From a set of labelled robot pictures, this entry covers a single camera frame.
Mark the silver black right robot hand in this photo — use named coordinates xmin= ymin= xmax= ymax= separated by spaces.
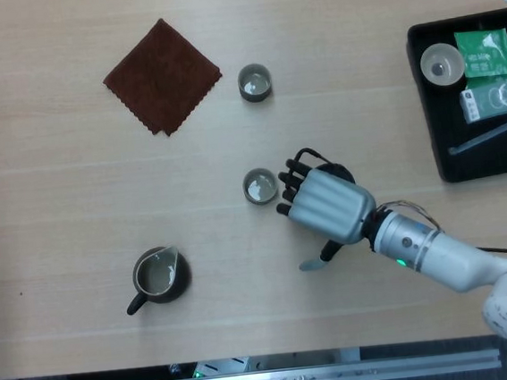
xmin=270 ymin=149 xmax=383 ymax=274

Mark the black teapot with wire handle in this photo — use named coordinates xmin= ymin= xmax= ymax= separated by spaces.
xmin=292 ymin=143 xmax=356 ymax=192

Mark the dark olive teacup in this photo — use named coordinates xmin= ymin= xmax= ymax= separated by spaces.
xmin=235 ymin=62 xmax=275 ymax=105
xmin=240 ymin=165 xmax=281 ymax=209

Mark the black plastic tray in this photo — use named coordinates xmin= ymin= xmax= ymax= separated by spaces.
xmin=404 ymin=5 xmax=507 ymax=188

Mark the small beige cup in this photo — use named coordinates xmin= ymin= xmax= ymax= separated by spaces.
xmin=418 ymin=39 xmax=469 ymax=89

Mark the brown square cloth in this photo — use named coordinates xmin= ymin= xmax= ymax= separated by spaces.
xmin=97 ymin=13 xmax=228 ymax=143

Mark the green tea packet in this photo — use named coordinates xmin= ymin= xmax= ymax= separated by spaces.
xmin=453 ymin=27 xmax=507 ymax=80

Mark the aluminium rail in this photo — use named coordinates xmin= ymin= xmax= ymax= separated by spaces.
xmin=150 ymin=346 xmax=503 ymax=380

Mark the dark olive pitcher with handle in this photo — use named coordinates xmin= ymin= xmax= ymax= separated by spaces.
xmin=120 ymin=243 xmax=196 ymax=317

